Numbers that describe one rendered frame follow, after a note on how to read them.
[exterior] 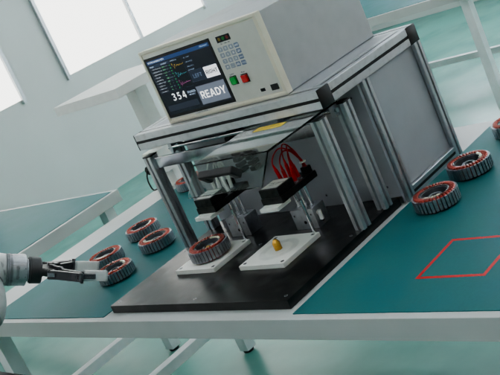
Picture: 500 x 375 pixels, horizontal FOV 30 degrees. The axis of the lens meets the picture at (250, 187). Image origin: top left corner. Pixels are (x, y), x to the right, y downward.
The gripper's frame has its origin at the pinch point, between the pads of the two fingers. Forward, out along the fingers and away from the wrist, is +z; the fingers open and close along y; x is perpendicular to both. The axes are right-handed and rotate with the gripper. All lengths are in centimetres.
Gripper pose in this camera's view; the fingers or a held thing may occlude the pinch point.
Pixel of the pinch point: (99, 271)
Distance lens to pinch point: 272.4
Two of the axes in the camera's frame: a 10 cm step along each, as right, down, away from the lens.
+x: 0.8, -9.9, -0.9
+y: 3.3, 1.2, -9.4
